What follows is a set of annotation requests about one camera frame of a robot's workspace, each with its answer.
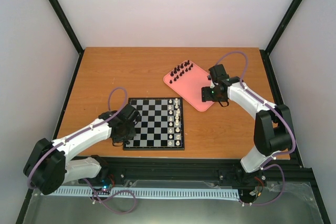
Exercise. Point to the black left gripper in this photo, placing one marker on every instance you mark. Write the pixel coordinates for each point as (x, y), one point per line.
(132, 134)

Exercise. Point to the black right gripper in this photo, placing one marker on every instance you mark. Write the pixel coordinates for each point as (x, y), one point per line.
(206, 96)

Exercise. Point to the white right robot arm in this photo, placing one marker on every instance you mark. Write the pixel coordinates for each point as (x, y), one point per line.
(273, 131)

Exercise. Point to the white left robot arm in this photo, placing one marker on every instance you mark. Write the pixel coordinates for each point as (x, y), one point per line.
(52, 163)

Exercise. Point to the pink plastic tray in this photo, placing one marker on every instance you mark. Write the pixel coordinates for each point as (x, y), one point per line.
(189, 85)

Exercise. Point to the black and white chessboard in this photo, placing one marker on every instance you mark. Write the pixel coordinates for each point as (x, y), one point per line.
(152, 132)

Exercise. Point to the black aluminium frame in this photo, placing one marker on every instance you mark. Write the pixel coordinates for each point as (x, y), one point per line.
(152, 168)

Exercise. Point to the light blue cable duct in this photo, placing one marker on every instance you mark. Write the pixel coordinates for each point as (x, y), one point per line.
(150, 193)

